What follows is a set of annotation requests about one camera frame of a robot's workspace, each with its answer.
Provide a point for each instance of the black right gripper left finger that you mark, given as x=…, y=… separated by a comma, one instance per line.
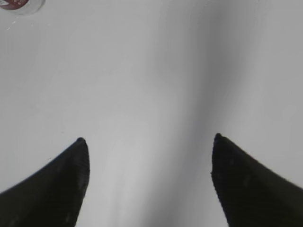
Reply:
x=51, y=197

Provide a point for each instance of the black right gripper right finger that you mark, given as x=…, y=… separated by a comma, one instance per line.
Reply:
x=250, y=194

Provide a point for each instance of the clear plastic water bottle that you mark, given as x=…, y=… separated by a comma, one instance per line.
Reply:
x=21, y=7

